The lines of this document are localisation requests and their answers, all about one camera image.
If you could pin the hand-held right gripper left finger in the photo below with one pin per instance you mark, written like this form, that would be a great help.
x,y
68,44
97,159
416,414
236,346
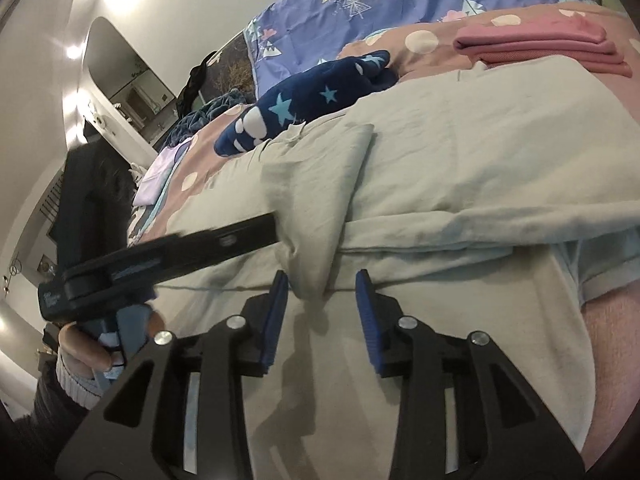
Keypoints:
x,y
275,320

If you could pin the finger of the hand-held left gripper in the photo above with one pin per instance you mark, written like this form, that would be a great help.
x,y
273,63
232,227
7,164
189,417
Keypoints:
x,y
200,250

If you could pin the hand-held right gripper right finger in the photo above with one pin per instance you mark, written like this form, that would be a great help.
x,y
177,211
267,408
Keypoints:
x,y
367,330

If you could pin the light green shirt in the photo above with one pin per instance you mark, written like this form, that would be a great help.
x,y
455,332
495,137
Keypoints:
x,y
450,160

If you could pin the person's left hand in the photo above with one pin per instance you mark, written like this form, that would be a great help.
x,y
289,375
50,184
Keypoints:
x,y
80,352

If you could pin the folded lavender cloth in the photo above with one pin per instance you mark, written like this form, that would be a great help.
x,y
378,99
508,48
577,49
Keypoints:
x,y
160,170

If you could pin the pink polka dot bedsheet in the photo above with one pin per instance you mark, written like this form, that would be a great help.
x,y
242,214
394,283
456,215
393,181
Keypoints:
x,y
205,155

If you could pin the teal knitted blanket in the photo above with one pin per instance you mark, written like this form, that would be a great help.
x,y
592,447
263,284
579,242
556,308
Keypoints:
x,y
200,115

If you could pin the black hanging clothing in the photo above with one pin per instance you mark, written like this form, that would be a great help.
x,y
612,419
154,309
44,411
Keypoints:
x,y
192,85

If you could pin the navy star print cloth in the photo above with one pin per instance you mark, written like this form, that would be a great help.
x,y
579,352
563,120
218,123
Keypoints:
x,y
300,100

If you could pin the dark patterned headboard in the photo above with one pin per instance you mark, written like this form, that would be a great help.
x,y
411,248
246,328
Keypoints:
x,y
232,60

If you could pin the folded pink cloth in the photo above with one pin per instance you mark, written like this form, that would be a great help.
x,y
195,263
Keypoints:
x,y
530,40

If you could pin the purple printed blanket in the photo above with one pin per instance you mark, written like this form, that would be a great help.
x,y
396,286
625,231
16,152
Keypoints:
x,y
425,0

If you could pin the arched wall mirror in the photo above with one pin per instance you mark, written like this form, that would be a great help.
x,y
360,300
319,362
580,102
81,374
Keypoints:
x,y
125,75

